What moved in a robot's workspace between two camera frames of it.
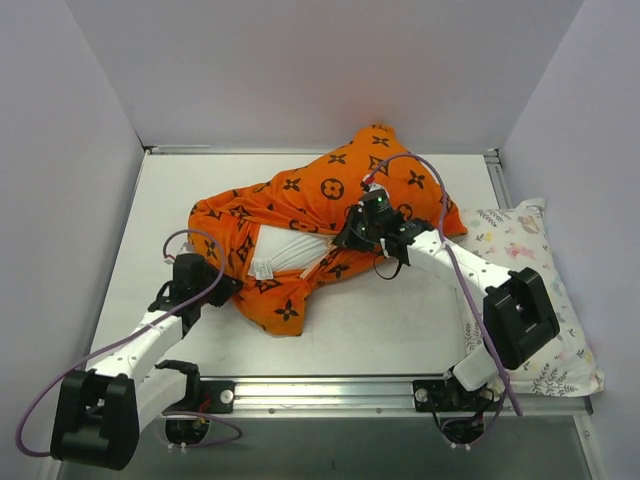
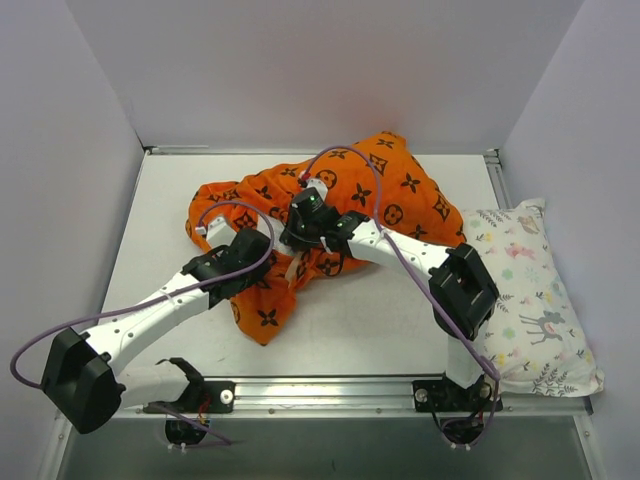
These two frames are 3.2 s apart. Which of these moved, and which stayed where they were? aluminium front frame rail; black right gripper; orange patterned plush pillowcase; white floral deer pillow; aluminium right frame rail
Moved: orange patterned plush pillowcase; black right gripper
Stayed: aluminium front frame rail; aluminium right frame rail; white floral deer pillow
